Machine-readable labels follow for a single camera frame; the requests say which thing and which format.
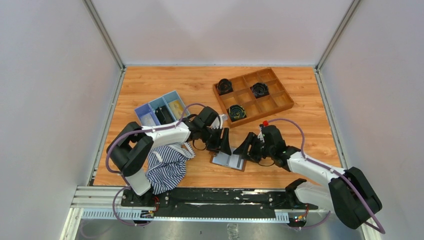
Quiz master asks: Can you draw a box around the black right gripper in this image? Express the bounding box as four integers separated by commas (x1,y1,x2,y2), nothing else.
233,132,275,164

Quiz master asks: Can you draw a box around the wooden nine-compartment tray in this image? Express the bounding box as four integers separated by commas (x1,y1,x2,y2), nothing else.
212,68,295,128

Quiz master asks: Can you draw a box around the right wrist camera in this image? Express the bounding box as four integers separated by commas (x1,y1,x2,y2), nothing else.
257,120,270,143

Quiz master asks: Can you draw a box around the brown leather card holder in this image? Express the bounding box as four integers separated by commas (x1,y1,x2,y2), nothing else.
210,152,246,172

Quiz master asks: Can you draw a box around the black rolled belt back left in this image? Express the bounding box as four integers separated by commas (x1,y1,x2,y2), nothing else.
216,78,234,96

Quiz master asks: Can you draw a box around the white card in organizer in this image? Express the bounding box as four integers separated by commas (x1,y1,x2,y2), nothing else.
140,113,157,127

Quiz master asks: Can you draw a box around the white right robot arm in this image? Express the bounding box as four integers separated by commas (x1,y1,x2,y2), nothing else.
233,125,383,229

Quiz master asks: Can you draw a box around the black rolled belt centre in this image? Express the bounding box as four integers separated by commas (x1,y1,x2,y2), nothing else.
250,82,270,99

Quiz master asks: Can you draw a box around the black card in organizer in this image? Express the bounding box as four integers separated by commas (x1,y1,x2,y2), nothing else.
154,105,174,125

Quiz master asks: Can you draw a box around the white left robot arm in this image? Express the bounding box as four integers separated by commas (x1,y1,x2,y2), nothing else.
105,106,232,207

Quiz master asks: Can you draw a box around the blue white striped cloth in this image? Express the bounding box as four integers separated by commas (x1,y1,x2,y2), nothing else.
145,142,196,195

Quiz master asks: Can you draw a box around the yellow card in organizer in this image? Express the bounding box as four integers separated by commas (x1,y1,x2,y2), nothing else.
168,100,185,120

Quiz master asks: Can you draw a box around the black rolled belt front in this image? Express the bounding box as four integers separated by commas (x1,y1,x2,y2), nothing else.
227,104,247,122

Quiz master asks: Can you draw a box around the black rolled belt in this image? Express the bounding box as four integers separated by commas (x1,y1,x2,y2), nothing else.
216,78,234,96
227,104,247,122
250,82,270,99

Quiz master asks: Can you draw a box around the blue three-compartment organizer box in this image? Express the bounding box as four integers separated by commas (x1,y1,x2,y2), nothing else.
134,90,190,127

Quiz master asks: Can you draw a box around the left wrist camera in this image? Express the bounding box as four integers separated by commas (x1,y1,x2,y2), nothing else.
211,114,228,129

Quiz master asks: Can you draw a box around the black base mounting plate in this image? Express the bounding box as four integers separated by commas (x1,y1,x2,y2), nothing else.
119,187,317,219

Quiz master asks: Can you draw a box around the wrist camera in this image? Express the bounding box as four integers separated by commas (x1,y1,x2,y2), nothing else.
211,114,228,129
257,120,270,143

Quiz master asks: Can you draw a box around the aluminium front rail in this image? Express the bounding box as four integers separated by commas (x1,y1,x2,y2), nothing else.
71,186,328,224

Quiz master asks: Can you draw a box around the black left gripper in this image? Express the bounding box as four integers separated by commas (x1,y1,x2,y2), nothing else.
200,126,232,156

